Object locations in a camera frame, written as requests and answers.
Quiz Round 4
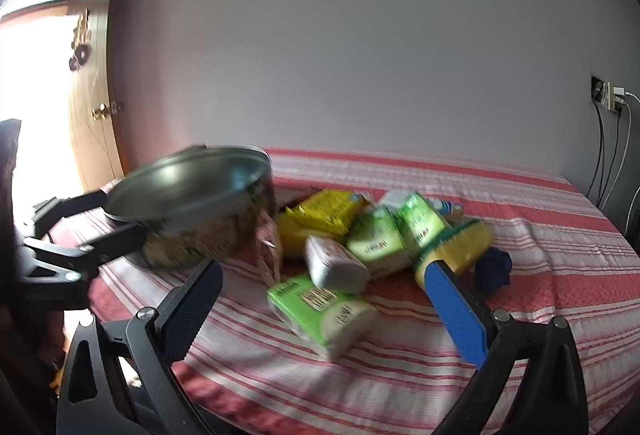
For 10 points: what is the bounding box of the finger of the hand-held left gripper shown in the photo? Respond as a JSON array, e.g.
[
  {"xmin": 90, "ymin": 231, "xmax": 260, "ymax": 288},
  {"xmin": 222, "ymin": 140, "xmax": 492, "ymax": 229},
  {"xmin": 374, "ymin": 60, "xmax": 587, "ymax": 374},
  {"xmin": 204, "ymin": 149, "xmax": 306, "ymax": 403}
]
[
  {"xmin": 20, "ymin": 223, "xmax": 148, "ymax": 284},
  {"xmin": 30, "ymin": 190, "xmax": 111, "ymax": 237}
]

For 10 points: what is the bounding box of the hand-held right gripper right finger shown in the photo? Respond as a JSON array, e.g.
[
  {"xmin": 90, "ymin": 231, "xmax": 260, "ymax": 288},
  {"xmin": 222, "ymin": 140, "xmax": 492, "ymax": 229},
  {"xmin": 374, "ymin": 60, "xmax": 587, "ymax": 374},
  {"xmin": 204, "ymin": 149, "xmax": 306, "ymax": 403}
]
[{"xmin": 421, "ymin": 259, "xmax": 590, "ymax": 435}]

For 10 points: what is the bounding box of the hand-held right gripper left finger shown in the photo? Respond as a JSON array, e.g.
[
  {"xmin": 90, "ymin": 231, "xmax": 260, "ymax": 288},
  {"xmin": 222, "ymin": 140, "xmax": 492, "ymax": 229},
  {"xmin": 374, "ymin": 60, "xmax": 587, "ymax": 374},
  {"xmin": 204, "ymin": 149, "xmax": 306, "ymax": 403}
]
[{"xmin": 56, "ymin": 259, "xmax": 224, "ymax": 435}]

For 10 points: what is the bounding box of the yellow sponge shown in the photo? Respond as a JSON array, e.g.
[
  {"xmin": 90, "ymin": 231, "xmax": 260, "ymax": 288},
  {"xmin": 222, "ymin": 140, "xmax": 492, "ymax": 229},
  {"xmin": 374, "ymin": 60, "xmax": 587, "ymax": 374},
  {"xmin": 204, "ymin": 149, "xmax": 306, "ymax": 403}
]
[{"xmin": 411, "ymin": 220, "xmax": 496, "ymax": 288}]

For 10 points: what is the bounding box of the white red snack box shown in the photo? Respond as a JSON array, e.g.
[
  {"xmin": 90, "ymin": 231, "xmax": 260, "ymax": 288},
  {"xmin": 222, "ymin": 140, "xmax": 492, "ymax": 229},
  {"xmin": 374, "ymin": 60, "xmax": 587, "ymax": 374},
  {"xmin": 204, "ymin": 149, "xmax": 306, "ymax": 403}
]
[{"xmin": 255, "ymin": 210, "xmax": 284, "ymax": 288}]

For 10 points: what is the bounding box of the round metal cookie tin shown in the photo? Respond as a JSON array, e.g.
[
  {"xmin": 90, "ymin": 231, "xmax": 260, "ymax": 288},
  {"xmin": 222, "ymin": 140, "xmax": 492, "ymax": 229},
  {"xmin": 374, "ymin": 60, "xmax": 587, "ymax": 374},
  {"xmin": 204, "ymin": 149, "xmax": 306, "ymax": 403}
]
[{"xmin": 104, "ymin": 144, "xmax": 277, "ymax": 271}]

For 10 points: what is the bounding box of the green tissue pack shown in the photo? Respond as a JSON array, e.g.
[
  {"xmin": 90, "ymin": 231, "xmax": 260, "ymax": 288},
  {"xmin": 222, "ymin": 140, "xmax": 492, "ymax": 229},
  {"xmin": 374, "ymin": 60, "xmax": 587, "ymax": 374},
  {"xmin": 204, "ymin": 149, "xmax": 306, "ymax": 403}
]
[
  {"xmin": 345, "ymin": 207, "xmax": 413, "ymax": 280},
  {"xmin": 396, "ymin": 192, "xmax": 451, "ymax": 258},
  {"xmin": 266, "ymin": 274, "xmax": 380, "ymax": 362}
]

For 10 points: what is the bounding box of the white blue tissue pack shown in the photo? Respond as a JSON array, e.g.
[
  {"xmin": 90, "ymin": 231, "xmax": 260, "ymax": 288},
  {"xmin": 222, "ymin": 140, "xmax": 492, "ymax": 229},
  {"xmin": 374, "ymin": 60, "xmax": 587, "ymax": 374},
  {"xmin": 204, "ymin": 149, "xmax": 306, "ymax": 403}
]
[{"xmin": 378, "ymin": 190, "xmax": 465, "ymax": 222}]

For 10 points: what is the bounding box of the dark blue cloth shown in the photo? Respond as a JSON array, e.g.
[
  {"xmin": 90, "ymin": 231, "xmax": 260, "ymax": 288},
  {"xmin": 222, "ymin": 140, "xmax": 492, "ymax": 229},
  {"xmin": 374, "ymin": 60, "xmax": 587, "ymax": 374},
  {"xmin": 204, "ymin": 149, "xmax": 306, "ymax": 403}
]
[{"xmin": 474, "ymin": 247, "xmax": 513, "ymax": 297}]

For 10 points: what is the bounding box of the wooden door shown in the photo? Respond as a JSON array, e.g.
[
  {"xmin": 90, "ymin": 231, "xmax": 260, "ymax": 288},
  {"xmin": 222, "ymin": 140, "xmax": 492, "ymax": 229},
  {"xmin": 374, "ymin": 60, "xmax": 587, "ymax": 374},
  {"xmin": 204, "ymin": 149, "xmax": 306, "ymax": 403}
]
[{"xmin": 67, "ymin": 0, "xmax": 133, "ymax": 188}]

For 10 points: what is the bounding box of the red striped bedspread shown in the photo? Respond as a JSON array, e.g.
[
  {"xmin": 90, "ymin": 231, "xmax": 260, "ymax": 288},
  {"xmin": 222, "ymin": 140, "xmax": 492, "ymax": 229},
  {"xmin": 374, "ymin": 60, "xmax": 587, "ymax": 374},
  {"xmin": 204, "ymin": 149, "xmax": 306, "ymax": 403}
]
[{"xmin": 47, "ymin": 147, "xmax": 640, "ymax": 435}]

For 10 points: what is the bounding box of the white plastic pack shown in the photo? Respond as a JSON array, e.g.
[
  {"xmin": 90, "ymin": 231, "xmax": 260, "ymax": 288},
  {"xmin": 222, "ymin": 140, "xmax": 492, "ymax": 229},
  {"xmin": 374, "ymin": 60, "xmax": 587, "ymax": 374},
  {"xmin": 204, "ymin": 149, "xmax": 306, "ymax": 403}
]
[{"xmin": 304, "ymin": 235, "xmax": 371, "ymax": 295}]

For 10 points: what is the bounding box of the yellow tissue packet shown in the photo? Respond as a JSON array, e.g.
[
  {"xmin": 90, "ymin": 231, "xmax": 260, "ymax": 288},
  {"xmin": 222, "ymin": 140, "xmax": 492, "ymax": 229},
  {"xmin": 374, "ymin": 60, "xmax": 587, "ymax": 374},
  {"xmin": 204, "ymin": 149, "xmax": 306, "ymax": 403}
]
[{"xmin": 276, "ymin": 189, "xmax": 368, "ymax": 261}]

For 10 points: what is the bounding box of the door ornament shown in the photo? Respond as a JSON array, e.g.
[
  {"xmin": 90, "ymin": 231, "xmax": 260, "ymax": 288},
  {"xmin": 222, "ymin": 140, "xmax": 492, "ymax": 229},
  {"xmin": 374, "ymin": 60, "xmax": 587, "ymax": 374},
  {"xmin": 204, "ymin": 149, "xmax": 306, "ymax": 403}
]
[{"xmin": 68, "ymin": 7, "xmax": 92, "ymax": 72}]

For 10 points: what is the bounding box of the brass door handle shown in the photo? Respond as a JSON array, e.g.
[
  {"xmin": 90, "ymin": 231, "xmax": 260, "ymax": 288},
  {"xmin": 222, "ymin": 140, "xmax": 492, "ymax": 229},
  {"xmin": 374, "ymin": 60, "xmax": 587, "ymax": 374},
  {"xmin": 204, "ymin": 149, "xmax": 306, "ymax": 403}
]
[{"xmin": 91, "ymin": 100, "xmax": 125, "ymax": 120}]

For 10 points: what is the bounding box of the white cable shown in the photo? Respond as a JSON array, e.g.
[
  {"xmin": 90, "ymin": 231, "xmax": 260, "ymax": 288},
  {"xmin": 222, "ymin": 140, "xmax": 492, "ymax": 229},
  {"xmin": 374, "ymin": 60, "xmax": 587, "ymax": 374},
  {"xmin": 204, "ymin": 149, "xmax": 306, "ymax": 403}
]
[{"xmin": 605, "ymin": 95, "xmax": 640, "ymax": 203}]

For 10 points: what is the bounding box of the wall socket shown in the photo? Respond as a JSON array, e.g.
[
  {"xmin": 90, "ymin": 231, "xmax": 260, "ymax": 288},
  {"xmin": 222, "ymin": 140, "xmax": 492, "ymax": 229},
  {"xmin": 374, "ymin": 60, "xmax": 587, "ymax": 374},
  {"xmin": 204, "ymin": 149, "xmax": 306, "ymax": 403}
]
[{"xmin": 591, "ymin": 75, "xmax": 626, "ymax": 113}]

